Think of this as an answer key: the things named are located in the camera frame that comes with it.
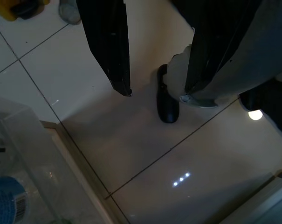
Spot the yellow bin with lettering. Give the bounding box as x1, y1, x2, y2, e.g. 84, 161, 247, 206
0, 0, 49, 23

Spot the clear plastic bag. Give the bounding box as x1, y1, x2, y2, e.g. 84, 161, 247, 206
0, 93, 69, 224

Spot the robot leg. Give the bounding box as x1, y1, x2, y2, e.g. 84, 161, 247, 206
180, 0, 282, 145
156, 45, 193, 124

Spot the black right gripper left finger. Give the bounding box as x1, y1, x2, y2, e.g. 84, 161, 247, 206
76, 0, 133, 98

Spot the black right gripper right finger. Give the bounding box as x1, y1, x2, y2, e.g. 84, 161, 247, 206
172, 0, 260, 96

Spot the blue white packet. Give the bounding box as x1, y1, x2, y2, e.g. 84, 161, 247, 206
0, 176, 27, 224

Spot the white shoe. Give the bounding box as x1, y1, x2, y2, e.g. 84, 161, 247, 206
58, 0, 83, 25

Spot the robot right leg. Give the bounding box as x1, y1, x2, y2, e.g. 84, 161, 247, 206
180, 0, 282, 145

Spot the robot left leg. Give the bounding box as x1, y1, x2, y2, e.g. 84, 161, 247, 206
156, 45, 193, 124

